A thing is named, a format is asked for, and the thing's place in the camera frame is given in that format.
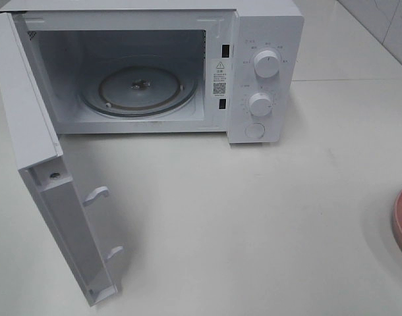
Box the white upper power knob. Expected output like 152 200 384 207
253 48 281 78

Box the round door release button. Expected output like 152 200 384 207
245 123 265 139

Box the white microwave door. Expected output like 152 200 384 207
0 13 122 306

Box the glass microwave turntable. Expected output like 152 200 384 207
80 55 204 119

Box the white timer knob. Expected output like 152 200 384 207
248 93 272 117

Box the white microwave oven body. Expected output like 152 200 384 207
0 1 304 144

